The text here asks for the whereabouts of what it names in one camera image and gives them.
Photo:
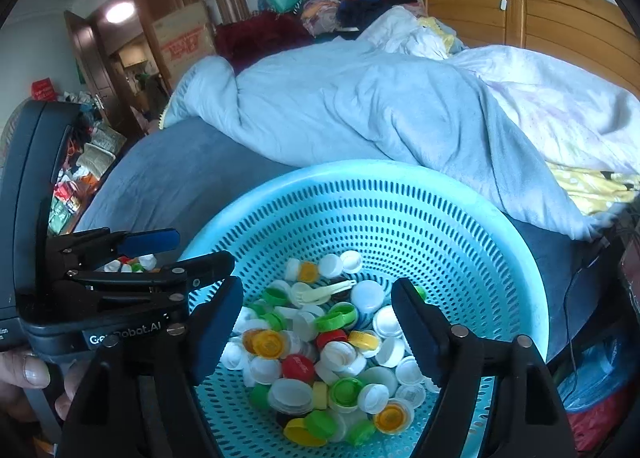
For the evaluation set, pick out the teal perforated plastic basket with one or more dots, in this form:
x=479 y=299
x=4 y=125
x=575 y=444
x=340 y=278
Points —
x=400 y=218

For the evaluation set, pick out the red paper bag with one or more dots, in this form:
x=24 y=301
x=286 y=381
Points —
x=43 y=89

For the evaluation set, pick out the wooden headboard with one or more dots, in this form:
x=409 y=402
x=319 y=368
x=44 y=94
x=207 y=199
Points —
x=555 y=13

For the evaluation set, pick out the dark red blanket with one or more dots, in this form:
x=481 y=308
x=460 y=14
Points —
x=260 y=38

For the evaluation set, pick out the cardboard box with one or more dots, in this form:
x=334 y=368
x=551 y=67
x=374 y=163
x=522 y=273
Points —
x=182 y=38

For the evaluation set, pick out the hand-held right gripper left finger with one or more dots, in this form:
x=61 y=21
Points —
x=220 y=335

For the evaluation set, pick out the dark wooden door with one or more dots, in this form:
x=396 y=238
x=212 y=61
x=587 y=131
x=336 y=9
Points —
x=87 y=58

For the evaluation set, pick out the light blue duvet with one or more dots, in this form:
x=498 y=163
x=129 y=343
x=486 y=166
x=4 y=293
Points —
x=340 y=103

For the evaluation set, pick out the blue plastic bag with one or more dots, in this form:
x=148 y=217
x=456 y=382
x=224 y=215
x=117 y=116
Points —
x=600 y=373

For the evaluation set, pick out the person's left hand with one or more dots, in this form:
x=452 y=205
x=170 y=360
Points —
x=25 y=370

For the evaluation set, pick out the heap of collected bottle caps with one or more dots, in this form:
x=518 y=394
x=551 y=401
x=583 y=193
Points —
x=330 y=368

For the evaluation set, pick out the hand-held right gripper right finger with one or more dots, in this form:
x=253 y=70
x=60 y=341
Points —
x=417 y=335

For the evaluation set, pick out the yellow dotted cloth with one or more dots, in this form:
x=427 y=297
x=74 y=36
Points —
x=590 y=185

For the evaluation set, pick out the cream plastic spoon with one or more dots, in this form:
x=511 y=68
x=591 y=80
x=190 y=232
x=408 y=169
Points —
x=332 y=289

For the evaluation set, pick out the white crumpled cloth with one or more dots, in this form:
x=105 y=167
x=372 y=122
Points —
x=407 y=33

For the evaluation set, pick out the red plastic bag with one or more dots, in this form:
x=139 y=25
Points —
x=600 y=425

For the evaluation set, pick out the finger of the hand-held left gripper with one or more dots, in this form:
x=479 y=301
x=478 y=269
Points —
x=150 y=239
x=210 y=265

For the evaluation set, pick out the spread of bottle caps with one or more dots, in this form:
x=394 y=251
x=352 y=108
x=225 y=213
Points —
x=145 y=262

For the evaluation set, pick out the large round pale panel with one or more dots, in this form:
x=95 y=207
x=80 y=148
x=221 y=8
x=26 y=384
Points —
x=10 y=133

